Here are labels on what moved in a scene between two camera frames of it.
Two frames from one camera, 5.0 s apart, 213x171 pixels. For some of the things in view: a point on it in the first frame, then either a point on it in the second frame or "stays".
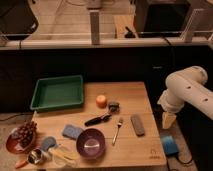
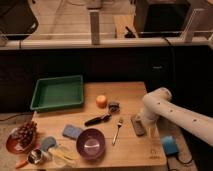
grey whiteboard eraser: (138, 125) stays
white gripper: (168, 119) -> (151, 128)
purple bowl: (90, 143) stays
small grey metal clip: (114, 107) stays
